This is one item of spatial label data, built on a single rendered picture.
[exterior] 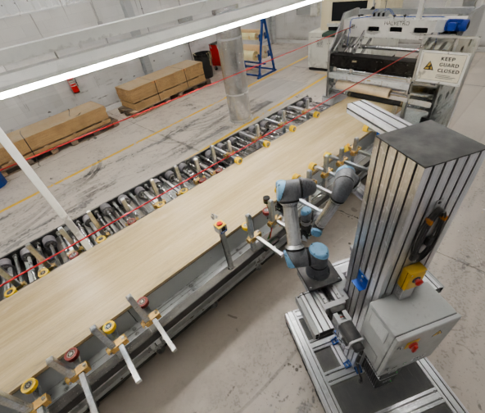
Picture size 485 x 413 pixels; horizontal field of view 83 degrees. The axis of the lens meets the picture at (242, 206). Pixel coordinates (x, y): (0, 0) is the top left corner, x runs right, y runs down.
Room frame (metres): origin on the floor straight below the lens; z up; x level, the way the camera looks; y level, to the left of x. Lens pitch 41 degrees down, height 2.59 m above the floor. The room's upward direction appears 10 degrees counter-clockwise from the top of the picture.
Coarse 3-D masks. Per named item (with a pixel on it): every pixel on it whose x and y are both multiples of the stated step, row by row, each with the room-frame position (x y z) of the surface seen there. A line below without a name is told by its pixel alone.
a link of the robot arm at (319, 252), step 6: (312, 246) 1.04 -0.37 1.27; (318, 246) 1.03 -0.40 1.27; (324, 246) 1.03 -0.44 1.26; (312, 252) 0.99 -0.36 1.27; (318, 252) 0.98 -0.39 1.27; (324, 252) 0.98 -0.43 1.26; (312, 258) 0.97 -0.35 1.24; (318, 258) 0.96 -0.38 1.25; (324, 258) 0.96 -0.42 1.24; (312, 264) 0.96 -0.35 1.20; (318, 264) 0.96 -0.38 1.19; (324, 264) 0.96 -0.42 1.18
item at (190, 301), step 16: (368, 160) 2.57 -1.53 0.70; (240, 256) 1.51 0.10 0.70; (256, 256) 1.53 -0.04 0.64; (224, 272) 1.38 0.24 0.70; (208, 288) 1.25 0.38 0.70; (192, 304) 1.15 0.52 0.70; (160, 320) 1.06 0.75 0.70; (176, 320) 1.06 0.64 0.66; (144, 336) 0.96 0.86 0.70; (160, 336) 0.97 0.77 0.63; (128, 352) 0.87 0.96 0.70; (112, 368) 0.78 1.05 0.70; (96, 384) 0.71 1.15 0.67; (64, 400) 0.64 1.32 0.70; (80, 400) 0.65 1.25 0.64
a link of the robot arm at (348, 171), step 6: (342, 168) 1.38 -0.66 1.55; (348, 168) 1.37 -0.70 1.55; (336, 174) 1.37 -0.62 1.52; (342, 174) 1.32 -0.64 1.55; (348, 174) 1.31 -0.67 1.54; (354, 174) 1.33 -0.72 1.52; (354, 180) 1.30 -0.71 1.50; (354, 186) 1.28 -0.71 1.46; (360, 186) 1.29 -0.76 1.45; (354, 192) 1.29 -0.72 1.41; (360, 192) 1.27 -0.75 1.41; (360, 198) 1.27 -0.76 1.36
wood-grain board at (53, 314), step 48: (288, 144) 2.89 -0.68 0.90; (336, 144) 2.70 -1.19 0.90; (192, 192) 2.30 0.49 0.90; (240, 192) 2.15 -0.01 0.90; (144, 240) 1.72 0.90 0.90; (192, 240) 1.62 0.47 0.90; (48, 288) 1.38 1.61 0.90; (96, 288) 1.30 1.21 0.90; (144, 288) 1.22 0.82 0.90; (0, 336) 1.05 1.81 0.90; (48, 336) 0.98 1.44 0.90; (0, 384) 0.72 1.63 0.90
